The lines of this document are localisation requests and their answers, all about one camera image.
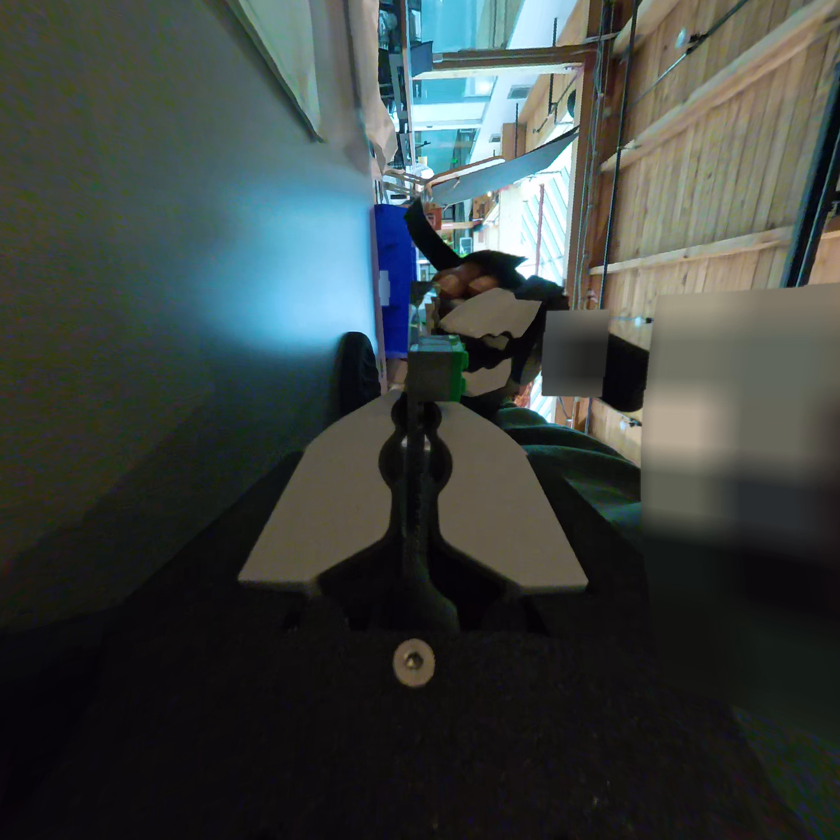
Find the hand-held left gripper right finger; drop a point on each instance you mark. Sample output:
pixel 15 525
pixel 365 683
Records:
pixel 505 512

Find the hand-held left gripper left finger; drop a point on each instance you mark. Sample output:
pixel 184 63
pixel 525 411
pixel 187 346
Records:
pixel 328 499

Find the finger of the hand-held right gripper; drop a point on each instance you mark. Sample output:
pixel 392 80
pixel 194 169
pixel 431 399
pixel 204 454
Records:
pixel 489 315
pixel 489 377

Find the grey green toy brick model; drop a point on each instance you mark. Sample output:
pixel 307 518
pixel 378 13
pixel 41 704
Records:
pixel 430 374

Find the person's right forearm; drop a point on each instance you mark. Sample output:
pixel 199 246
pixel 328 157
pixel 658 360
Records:
pixel 571 459

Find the grey desk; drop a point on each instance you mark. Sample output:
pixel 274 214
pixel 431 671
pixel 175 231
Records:
pixel 164 295

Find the person's right hand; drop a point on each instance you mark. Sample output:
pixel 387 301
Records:
pixel 469 282

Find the blue box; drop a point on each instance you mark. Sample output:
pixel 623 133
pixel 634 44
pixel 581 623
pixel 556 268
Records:
pixel 394 275

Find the black round object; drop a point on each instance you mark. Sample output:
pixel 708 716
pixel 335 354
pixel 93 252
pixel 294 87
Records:
pixel 358 371

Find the grey slanted board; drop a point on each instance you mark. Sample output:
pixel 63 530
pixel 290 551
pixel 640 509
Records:
pixel 505 170

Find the open book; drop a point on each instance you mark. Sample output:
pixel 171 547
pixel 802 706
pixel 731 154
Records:
pixel 282 59

